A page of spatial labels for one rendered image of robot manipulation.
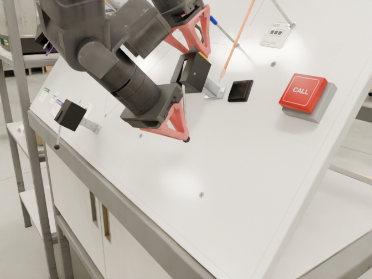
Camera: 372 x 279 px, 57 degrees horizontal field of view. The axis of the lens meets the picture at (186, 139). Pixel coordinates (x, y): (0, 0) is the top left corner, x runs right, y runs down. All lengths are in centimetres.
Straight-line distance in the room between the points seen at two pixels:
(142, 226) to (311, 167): 32
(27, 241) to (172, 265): 170
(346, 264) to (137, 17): 53
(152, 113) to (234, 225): 20
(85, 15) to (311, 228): 59
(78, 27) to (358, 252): 60
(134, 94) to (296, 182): 25
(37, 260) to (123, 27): 172
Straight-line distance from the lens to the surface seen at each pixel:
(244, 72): 62
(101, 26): 42
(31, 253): 212
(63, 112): 87
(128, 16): 47
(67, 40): 41
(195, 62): 58
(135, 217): 67
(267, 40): 64
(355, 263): 71
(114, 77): 48
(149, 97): 51
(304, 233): 75
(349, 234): 78
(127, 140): 78
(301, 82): 50
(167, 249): 59
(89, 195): 105
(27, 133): 154
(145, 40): 48
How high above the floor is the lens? 121
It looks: 20 degrees down
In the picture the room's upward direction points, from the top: straight up
